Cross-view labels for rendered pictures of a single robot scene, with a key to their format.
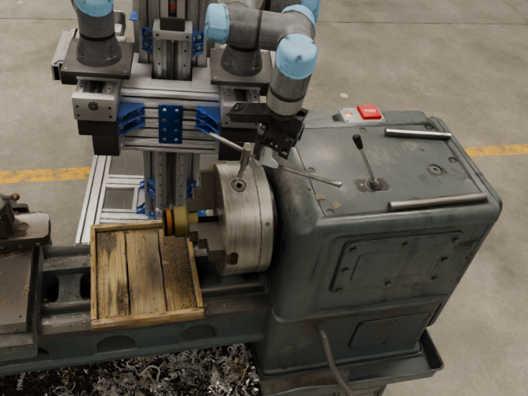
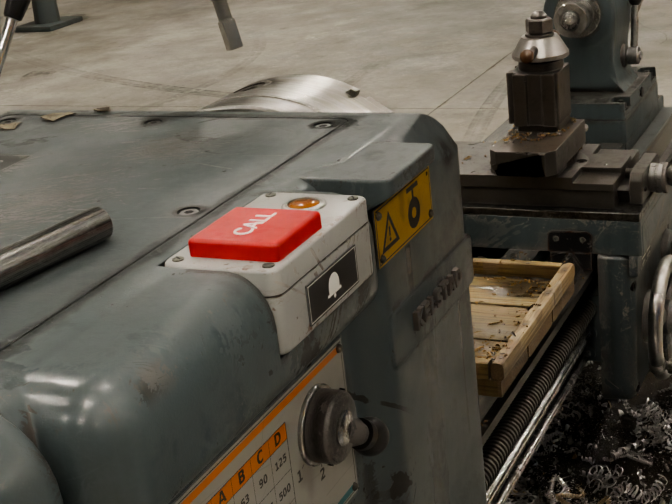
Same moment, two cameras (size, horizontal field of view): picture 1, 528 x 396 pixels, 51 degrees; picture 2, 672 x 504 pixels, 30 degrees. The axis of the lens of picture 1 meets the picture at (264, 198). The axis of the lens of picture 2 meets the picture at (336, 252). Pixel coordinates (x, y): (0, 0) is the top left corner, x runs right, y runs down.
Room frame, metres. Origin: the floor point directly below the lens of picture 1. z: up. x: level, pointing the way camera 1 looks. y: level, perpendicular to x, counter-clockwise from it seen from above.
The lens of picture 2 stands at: (1.98, -0.72, 1.50)
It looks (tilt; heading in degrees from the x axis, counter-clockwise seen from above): 20 degrees down; 137
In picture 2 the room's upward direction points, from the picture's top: 7 degrees counter-clockwise
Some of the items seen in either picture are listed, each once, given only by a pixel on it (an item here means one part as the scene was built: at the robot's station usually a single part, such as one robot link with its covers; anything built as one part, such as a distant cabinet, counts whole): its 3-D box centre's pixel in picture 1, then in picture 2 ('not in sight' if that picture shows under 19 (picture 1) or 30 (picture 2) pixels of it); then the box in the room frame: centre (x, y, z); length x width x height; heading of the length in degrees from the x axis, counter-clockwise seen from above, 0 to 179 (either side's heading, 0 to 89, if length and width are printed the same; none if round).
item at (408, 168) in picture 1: (361, 207); (79, 448); (1.22, -0.30, 1.06); 0.59 x 0.48 x 0.39; 110
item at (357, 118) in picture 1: (360, 121); (275, 267); (1.42, -0.25, 1.23); 0.13 x 0.08 x 0.05; 110
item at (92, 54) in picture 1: (97, 42); not in sight; (1.65, 0.65, 1.21); 0.15 x 0.15 x 0.10
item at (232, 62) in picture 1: (242, 53); not in sight; (1.75, 0.16, 1.21); 0.15 x 0.15 x 0.10
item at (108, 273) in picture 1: (144, 269); (401, 313); (0.99, 0.31, 0.89); 0.36 x 0.30 x 0.04; 20
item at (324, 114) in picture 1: (316, 120); (364, 178); (1.37, -0.12, 1.24); 0.09 x 0.08 x 0.03; 110
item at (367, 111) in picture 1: (368, 113); (256, 239); (1.43, -0.27, 1.26); 0.06 x 0.06 x 0.02; 20
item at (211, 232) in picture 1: (211, 242); not in sight; (0.96, 0.12, 1.09); 0.12 x 0.11 x 0.05; 20
